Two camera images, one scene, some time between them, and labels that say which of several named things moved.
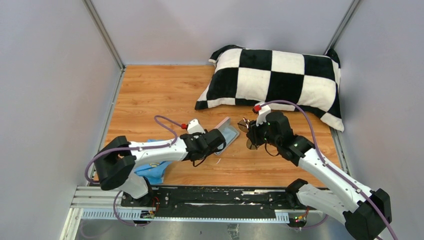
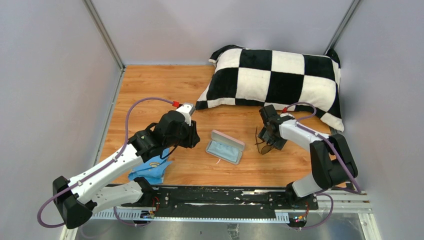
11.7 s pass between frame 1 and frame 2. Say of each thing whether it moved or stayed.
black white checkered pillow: stayed
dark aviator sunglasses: moved
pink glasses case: moved
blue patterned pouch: stayed
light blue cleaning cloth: moved
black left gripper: moved
